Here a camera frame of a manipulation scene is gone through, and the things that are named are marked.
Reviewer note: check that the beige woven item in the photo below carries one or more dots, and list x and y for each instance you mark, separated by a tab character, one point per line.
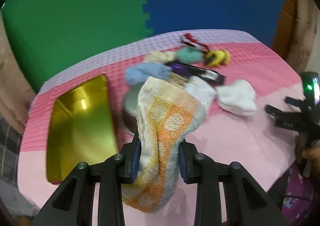
178	80

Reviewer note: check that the person's right hand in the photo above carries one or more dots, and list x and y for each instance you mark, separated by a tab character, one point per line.
312	153

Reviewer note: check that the black rectangular box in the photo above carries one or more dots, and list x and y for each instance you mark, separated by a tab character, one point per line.
207	75

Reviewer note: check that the plain beige curtain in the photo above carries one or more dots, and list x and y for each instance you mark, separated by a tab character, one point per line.
307	36

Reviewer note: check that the floral beige curtain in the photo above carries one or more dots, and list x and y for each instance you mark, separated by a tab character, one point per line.
12	86

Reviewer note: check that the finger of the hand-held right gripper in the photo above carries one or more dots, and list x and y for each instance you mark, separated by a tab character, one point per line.
292	101
282	116

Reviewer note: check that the yellow plush toy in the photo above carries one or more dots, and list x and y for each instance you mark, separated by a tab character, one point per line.
220	56

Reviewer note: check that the red tin box gold interior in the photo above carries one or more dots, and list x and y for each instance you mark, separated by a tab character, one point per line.
80	126

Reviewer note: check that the pink checked tablecloth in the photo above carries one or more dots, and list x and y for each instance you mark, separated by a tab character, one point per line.
237	141

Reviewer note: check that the white sock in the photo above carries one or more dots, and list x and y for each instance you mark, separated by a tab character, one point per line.
237	98

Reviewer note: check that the teal fluffy cloth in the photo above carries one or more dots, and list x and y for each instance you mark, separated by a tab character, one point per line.
188	55

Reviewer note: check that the orange checked towel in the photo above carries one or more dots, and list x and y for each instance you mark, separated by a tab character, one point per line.
162	116

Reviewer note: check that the grey plaid blanket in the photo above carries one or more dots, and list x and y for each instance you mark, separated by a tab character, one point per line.
8	146

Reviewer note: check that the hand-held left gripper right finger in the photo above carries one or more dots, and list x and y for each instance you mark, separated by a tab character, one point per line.
182	166

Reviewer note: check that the light blue fluffy cloth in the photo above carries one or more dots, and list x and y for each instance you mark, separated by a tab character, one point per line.
142	72

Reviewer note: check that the purple printed bag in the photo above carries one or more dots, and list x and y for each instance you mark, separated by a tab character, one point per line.
300	191

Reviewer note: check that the brown foam mat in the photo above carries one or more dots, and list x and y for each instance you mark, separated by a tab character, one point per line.
287	21

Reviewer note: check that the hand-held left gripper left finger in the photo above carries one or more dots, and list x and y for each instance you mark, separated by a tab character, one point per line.
135	161

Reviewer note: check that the green foam mat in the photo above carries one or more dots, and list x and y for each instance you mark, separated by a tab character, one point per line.
75	16

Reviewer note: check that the pale printed bedding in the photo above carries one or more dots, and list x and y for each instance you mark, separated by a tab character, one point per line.
22	201

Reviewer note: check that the steel bowl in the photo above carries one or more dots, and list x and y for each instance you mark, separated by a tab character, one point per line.
130	106

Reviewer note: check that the cream cloth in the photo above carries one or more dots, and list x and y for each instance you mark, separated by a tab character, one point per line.
158	56

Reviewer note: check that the purple item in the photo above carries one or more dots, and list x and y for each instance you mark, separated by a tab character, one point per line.
178	67

